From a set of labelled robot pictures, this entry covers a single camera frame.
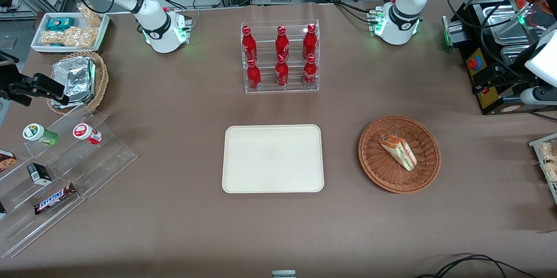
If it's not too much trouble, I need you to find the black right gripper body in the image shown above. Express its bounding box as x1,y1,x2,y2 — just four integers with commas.
0,52,21,92

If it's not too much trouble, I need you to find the triangle sandwich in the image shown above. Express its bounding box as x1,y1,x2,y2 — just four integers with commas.
378,133,418,172

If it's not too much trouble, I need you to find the light wicker basket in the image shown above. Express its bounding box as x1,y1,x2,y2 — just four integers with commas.
45,51,109,116

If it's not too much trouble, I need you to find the brown round wicker basket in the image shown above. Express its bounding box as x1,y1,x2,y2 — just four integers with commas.
358,115,442,194

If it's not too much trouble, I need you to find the cream plastic tray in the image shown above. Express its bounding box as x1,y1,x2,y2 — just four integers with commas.
221,124,325,194

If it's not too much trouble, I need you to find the silver foil container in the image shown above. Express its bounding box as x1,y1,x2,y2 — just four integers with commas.
51,56,97,109

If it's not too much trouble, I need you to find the white rectangular snack bin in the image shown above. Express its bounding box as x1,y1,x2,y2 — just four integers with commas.
30,12,110,54

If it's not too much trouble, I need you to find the black control box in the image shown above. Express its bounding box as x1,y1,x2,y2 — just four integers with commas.
450,2,557,116

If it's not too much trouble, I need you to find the green yogurt cup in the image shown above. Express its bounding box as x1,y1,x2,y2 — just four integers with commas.
23,123,60,147

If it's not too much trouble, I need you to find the clear snack rack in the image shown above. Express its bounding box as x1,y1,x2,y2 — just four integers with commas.
528,133,557,205

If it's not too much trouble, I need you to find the large clear peanut snack bag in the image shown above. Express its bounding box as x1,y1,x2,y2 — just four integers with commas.
40,27,97,49

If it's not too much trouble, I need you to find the clear nut snack bag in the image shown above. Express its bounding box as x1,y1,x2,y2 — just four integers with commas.
541,161,557,183
538,141,557,161

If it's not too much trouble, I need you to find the red yogurt cup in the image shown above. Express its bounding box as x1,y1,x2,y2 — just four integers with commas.
72,123,103,145

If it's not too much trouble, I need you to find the teal snack packet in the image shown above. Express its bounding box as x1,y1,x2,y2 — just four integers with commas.
45,17,75,31

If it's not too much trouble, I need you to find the red emergency stop button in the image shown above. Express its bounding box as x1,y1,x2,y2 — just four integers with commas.
466,50,485,72

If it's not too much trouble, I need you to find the brown cookie box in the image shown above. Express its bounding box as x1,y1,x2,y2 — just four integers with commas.
0,149,18,174

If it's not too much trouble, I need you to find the steel food pan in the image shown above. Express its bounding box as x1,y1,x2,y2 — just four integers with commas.
482,4,530,45

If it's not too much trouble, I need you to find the small clear peanut snack bag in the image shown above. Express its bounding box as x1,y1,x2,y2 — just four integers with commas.
77,3,104,29

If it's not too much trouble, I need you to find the small black box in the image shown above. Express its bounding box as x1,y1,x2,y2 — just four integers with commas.
27,162,53,185

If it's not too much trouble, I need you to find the clear acrylic step rack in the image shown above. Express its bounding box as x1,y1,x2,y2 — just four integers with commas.
0,104,138,259

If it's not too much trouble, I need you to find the grey metal cylinder device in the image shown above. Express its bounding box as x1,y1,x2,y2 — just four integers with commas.
441,15,467,54

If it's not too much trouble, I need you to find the Snickers chocolate bar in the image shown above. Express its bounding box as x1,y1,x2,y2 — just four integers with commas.
34,183,78,215

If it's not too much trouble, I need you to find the red cola bottle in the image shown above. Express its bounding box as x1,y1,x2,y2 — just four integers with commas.
275,25,290,62
303,54,318,87
302,23,318,61
242,25,258,64

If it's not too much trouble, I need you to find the red soda can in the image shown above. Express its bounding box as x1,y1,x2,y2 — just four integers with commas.
275,54,290,87
246,59,262,92

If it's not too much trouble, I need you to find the clear acrylic bottle rack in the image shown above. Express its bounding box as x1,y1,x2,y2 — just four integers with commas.
240,19,320,94

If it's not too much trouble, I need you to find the black floor cable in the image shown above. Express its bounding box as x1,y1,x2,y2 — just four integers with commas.
415,254,538,278

